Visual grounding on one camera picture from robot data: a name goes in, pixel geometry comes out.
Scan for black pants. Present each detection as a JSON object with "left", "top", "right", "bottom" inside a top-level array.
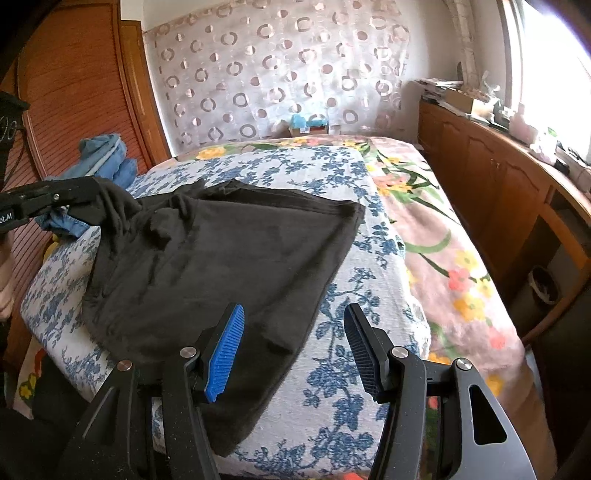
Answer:
[{"left": 76, "top": 180, "right": 365, "bottom": 456}]

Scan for blue floral white bedsheet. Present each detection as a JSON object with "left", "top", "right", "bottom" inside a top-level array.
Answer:
[{"left": 21, "top": 146, "right": 431, "bottom": 478}]

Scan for pink floral blanket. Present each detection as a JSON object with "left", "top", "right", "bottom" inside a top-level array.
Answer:
[{"left": 184, "top": 136, "right": 557, "bottom": 479}]

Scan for blue denim clothes pile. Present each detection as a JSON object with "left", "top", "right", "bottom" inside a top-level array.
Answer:
[{"left": 35, "top": 133, "right": 138, "bottom": 239}]

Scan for long wooden cabinet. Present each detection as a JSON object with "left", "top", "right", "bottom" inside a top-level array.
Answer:
[{"left": 418, "top": 101, "right": 590, "bottom": 343}]

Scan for cardboard box with blue cloth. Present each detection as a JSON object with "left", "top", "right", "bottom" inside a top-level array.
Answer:
[{"left": 288, "top": 114, "right": 329, "bottom": 137}]

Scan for sheer circle-pattern curtain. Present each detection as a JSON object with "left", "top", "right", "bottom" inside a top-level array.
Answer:
[{"left": 144, "top": 1, "right": 410, "bottom": 154}]

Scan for cardboard box on cabinet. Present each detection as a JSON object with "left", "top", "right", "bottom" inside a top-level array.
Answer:
[{"left": 444, "top": 88, "right": 498, "bottom": 119}]

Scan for stack of papers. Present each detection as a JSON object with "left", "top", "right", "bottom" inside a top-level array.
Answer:
[{"left": 414, "top": 78, "right": 464, "bottom": 104}]

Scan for window with white frame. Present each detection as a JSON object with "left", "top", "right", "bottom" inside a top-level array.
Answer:
[{"left": 498, "top": 1, "right": 590, "bottom": 162}]

